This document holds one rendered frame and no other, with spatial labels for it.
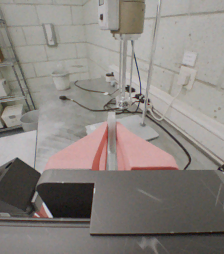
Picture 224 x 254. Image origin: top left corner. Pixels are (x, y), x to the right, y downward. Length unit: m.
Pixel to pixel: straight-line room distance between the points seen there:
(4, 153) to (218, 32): 0.90
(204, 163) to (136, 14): 0.53
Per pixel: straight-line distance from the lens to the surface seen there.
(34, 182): 0.18
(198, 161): 0.61
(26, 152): 0.66
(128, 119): 0.73
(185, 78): 0.69
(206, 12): 0.70
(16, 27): 2.52
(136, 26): 0.48
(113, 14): 0.46
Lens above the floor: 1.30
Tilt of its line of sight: 36 degrees down
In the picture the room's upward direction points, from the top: 1 degrees counter-clockwise
